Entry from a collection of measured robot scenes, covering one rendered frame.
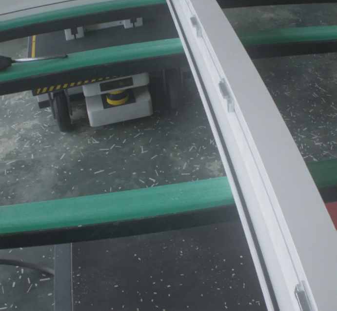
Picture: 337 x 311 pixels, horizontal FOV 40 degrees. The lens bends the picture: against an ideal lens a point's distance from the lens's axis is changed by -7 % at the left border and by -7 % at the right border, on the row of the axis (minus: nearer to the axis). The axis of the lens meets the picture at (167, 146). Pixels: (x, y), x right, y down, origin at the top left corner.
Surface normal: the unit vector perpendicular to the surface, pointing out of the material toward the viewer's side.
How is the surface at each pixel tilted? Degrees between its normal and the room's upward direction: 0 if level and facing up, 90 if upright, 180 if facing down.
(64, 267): 0
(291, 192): 0
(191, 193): 0
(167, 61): 90
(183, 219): 90
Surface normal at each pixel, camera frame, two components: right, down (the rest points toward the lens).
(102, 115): 0.22, 0.62
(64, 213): -0.07, -0.76
